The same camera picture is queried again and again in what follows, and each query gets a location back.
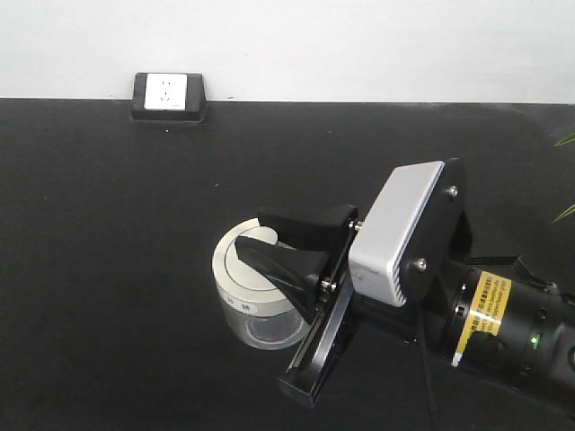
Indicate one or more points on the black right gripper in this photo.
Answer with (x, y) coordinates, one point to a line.
(316, 281)

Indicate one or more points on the glass jar with beige lid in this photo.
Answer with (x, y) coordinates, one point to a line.
(255, 310)

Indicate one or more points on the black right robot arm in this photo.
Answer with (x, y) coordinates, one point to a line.
(489, 316)

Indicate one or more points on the white socket in black box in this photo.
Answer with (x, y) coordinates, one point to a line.
(169, 97)

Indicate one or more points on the green plant leaves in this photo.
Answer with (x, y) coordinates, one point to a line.
(565, 148)

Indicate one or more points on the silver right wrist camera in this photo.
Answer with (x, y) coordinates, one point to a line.
(375, 255)

